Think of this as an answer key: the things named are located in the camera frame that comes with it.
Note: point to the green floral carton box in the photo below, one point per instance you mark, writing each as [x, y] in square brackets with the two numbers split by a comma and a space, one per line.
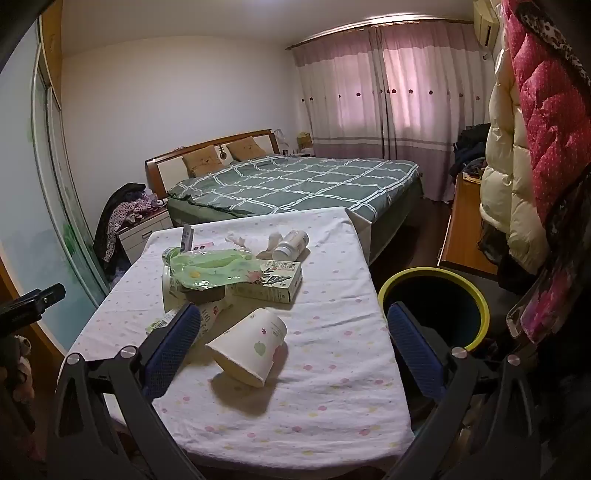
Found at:
[278, 282]

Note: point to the dark clothes pile on desk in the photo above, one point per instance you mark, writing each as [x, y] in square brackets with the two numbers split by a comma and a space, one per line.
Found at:
[470, 151]

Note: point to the small grey tube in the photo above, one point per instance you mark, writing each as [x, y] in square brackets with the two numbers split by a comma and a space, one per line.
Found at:
[186, 238]

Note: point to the white pill bottle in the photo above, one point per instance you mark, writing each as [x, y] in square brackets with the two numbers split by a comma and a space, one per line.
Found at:
[291, 247]

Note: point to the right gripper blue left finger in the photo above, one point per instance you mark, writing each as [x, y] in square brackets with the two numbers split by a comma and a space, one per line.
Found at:
[82, 442]

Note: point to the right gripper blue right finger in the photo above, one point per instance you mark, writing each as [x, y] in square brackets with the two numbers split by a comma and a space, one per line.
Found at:
[483, 424]

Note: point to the green plaid bed quilt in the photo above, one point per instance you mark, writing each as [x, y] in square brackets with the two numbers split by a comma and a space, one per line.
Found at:
[275, 184]

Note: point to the pink white curtain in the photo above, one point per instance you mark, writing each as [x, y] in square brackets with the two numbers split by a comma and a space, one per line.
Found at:
[403, 91]

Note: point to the brown pillow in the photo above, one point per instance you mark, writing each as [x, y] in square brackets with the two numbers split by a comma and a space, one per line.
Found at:
[202, 161]
[245, 149]

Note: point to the white nightstand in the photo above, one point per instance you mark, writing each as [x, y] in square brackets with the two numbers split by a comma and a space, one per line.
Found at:
[134, 238]

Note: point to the white paper cup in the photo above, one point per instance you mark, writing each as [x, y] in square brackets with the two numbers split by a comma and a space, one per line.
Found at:
[251, 348]

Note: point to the wooden desk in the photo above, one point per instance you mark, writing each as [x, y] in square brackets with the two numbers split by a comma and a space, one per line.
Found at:
[460, 249]

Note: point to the left brown pillow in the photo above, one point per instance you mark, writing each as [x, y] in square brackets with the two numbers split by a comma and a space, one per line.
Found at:
[202, 161]

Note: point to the cream puffer jacket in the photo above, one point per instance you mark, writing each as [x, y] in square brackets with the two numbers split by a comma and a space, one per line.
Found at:
[507, 196]

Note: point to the right brown pillow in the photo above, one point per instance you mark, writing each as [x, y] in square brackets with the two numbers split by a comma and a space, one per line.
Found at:
[245, 149]

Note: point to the white tissue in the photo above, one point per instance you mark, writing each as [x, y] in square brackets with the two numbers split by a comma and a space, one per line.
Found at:
[260, 246]

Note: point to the sliding wardrobe door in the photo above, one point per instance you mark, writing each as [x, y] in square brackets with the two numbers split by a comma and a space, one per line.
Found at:
[44, 236]

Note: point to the green white plastic pouch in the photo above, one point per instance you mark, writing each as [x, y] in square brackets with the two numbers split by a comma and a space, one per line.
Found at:
[207, 269]

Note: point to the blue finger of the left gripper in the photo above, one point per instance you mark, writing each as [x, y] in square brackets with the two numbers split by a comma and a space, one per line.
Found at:
[29, 308]

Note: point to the yellow rimmed trash bin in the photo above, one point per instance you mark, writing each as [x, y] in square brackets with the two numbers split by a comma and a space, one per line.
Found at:
[442, 300]

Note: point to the white dotted table cloth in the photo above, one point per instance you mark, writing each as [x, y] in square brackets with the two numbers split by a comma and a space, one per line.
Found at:
[319, 398]

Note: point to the pink floral garment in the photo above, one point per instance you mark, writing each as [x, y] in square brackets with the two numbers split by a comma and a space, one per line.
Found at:
[545, 306]

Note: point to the wooden bed headboard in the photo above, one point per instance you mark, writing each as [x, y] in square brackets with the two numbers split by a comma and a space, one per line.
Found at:
[165, 171]

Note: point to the air conditioner unit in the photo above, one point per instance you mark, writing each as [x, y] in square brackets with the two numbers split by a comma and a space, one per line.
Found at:
[486, 23]

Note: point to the clothes pile on nightstand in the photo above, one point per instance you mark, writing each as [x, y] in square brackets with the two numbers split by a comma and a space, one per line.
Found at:
[127, 206]

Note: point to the red dotted padded jacket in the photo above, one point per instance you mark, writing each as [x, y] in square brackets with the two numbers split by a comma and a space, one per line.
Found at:
[556, 112]

